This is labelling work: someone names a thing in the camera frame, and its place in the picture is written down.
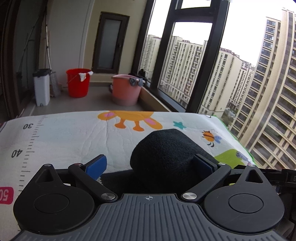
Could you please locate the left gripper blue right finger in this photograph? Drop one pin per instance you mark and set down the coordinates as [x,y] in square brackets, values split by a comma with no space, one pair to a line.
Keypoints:
[212,174]

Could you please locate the cartoon play mat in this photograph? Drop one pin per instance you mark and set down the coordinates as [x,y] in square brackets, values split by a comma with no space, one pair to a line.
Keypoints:
[66,138]

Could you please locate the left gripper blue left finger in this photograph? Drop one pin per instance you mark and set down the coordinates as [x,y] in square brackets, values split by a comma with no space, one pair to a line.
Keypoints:
[86,177]

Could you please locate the dark framed small window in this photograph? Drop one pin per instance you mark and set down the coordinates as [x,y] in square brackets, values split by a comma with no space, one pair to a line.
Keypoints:
[109,42]

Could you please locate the white rag on bucket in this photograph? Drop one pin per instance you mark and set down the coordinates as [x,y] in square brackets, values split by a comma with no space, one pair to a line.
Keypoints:
[84,76]

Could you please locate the pink plastic bucket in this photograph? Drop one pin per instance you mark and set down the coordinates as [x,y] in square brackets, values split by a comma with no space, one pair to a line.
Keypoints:
[122,92]

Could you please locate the red plastic bucket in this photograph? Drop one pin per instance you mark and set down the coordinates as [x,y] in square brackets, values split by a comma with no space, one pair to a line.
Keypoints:
[76,88]

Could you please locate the white mop bucket bin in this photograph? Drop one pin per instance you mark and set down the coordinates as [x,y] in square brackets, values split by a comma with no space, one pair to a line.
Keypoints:
[42,86]

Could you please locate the grey rag on pink bucket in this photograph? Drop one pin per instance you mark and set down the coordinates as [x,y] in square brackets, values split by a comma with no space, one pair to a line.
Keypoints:
[137,81]

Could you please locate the black knit garment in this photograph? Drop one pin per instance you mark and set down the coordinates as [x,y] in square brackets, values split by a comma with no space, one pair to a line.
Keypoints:
[160,163]

